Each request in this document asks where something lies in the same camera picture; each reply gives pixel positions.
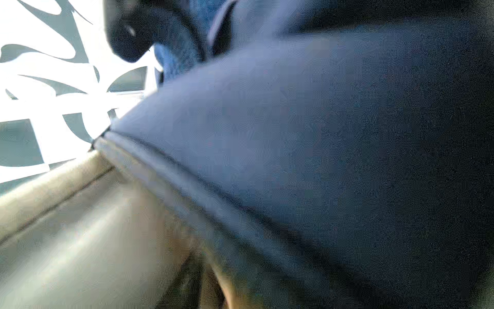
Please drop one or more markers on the navy blue student backpack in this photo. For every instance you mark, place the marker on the navy blue student backpack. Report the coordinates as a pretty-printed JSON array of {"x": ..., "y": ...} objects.
[{"x": 324, "y": 154}]

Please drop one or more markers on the peach fabric pencil case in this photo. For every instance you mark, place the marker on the peach fabric pencil case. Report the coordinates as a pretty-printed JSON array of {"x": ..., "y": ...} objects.
[{"x": 86, "y": 235}]

